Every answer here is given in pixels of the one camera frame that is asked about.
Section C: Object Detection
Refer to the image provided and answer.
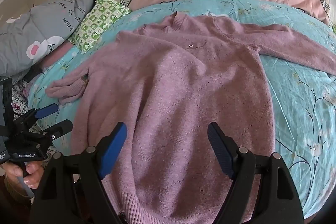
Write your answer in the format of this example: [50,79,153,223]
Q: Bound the pink knitted sweater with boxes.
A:
[45,11,336,224]

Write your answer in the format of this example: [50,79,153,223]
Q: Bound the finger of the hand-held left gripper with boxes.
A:
[29,119,74,147]
[16,103,59,130]

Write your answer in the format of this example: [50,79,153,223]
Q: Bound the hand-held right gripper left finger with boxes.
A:
[30,122,132,224]

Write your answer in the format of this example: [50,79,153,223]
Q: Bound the grey printed quilt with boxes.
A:
[0,0,96,83]

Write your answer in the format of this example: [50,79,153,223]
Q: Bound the person's left hand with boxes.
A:
[4,161,45,190]

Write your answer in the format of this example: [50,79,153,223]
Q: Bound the white floral bed sheet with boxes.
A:
[12,80,34,115]

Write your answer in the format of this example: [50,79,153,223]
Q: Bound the green patterned pillow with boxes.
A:
[69,0,132,54]

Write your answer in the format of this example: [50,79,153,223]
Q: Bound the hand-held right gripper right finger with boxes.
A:
[207,122,305,224]

